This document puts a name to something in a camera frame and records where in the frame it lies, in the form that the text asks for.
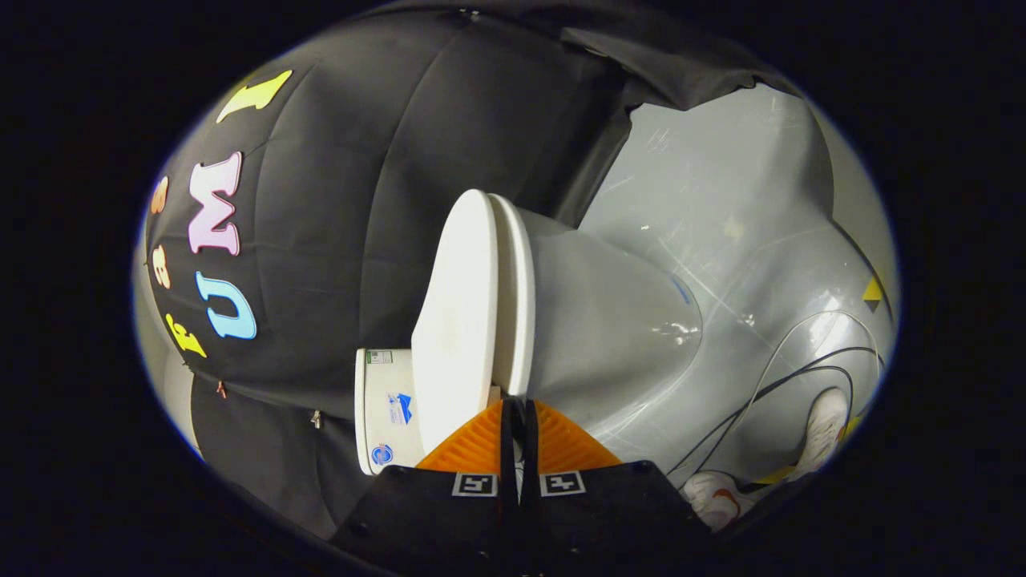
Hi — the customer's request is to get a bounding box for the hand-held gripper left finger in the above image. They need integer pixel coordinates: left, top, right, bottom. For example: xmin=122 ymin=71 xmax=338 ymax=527
xmin=329 ymin=398 xmax=519 ymax=577

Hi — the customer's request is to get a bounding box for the black cable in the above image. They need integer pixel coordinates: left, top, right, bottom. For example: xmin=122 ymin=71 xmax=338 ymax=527
xmin=665 ymin=345 xmax=884 ymax=478

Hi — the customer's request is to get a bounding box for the black backdrop cloth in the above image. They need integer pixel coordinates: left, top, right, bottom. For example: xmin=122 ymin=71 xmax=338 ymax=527
xmin=144 ymin=2 xmax=834 ymax=539

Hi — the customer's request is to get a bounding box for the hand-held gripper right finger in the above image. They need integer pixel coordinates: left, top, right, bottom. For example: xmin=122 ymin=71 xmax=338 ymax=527
xmin=519 ymin=398 xmax=714 ymax=577

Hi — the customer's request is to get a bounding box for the white toilet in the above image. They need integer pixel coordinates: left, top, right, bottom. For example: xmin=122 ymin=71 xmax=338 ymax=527
xmin=354 ymin=204 xmax=705 ymax=477

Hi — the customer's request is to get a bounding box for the white cable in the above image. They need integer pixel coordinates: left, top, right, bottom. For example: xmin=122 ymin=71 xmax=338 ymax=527
xmin=721 ymin=310 xmax=883 ymax=450

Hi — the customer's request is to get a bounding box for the white sneaker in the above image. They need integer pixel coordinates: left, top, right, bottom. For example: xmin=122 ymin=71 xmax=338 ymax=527
xmin=682 ymin=470 xmax=756 ymax=532
xmin=788 ymin=388 xmax=850 ymax=482

